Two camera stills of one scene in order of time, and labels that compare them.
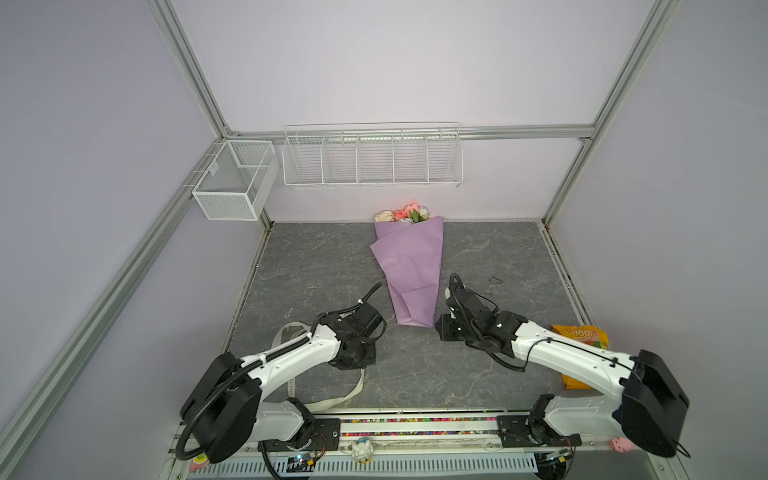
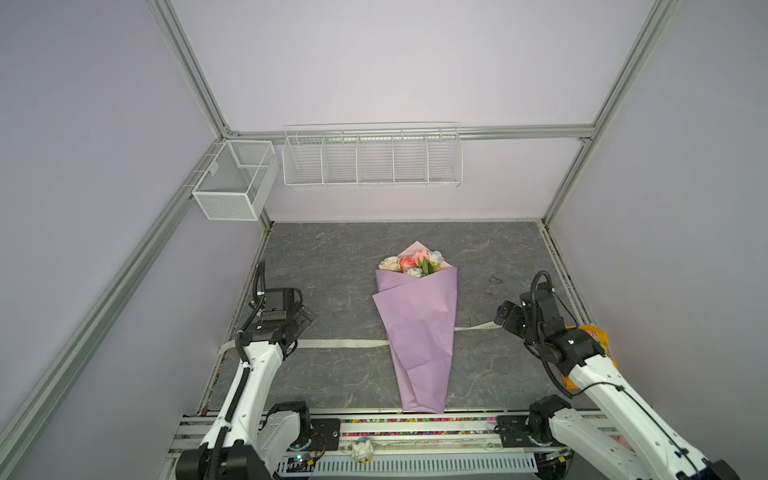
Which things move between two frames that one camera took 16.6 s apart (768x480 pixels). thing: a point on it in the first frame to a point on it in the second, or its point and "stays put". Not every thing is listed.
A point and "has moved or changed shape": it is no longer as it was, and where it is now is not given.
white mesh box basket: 238,180 stays put
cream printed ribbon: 285,331 has moved or changed shape
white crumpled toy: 362,450 stays put
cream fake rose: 384,216 to 390,263
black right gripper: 443,327 to 503,310
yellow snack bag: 589,334 stays put
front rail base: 444,447 stays put
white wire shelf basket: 373,154 stays put
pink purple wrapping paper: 411,258 to 418,316
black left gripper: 370,358 to 303,317
